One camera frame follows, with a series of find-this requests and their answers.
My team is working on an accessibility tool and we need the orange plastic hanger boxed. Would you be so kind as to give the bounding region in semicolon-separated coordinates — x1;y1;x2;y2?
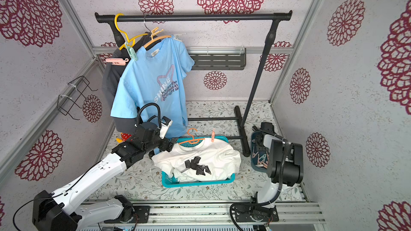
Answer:
177;128;204;146

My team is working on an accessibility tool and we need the white t-shirt black print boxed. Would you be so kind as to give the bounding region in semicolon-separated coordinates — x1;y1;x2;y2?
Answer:
151;137;242;182

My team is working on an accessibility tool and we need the light blue garment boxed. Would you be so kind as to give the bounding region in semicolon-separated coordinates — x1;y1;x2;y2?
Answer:
111;38;194;138

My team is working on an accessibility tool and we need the dark grey t-shirt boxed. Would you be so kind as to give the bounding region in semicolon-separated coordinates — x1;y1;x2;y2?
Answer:
102;35;150;135

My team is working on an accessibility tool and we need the mint green clothespin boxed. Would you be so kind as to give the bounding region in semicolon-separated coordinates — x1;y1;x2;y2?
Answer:
125;43;138;61

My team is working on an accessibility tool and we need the yellow plastic hanger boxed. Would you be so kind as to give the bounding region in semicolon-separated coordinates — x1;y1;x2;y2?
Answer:
114;13;149;50

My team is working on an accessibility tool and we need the grey clothespin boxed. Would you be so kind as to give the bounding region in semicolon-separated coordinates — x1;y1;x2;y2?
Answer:
173;33;187;42

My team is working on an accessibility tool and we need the beige clothespin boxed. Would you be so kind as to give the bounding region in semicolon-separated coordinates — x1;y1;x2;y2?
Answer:
151;27;162;40

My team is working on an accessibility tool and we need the wooden hanger metal hook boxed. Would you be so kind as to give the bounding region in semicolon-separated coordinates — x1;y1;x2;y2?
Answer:
143;29;172;49

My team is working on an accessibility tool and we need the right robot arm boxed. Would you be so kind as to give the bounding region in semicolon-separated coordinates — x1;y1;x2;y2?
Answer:
253;122;304;208

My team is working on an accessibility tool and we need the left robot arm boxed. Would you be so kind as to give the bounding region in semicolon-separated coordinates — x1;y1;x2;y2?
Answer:
32;117;176;231

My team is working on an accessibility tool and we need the colourful clothespins pile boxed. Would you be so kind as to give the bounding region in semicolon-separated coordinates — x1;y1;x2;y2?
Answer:
251;143;269;172

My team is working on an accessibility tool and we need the dark teal clothespin bin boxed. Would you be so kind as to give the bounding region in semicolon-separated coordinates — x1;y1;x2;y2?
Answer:
250;132;275;173

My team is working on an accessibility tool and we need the teal laundry basket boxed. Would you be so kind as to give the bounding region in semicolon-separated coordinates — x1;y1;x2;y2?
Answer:
161;135;235;188

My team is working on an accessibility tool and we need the yellow plush toy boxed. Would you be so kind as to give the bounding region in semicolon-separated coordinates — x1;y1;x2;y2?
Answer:
116;133;131;143

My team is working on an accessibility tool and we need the black clothes rack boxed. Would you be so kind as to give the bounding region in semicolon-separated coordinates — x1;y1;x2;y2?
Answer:
95;10;293;157

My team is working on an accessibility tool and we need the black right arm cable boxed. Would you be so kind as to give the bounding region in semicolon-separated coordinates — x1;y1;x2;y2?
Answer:
228;128;291;231

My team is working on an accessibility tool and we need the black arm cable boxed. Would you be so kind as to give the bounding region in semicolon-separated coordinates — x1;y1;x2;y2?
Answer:
136;102;162;127
228;128;291;231

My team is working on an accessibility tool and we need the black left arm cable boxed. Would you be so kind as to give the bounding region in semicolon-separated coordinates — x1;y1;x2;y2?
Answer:
136;102;162;127

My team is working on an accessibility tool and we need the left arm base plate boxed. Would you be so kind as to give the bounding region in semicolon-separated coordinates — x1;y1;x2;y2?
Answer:
104;205;150;224

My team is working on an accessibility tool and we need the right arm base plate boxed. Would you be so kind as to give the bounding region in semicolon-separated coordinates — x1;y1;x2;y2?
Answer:
232;205;279;222

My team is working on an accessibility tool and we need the black wall shelf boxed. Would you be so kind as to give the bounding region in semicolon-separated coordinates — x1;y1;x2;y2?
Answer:
188;48;247;71

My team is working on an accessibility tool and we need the black wire wall basket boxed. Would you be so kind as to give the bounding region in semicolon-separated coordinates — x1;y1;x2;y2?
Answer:
56;76;97;121

